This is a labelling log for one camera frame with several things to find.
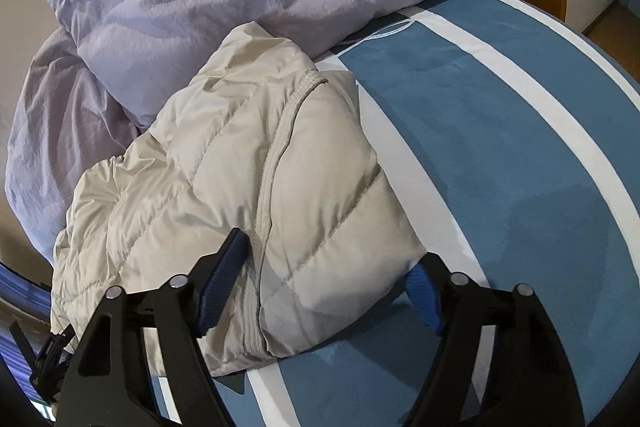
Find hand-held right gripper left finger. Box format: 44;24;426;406
57;227;249;427

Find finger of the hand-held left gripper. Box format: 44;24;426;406
29;323;78;390

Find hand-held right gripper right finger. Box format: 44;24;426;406
405;252;586;427

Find beige puffer jacket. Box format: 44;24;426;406
50;21;428;380

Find blue white striped bed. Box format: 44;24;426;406
150;0;640;427

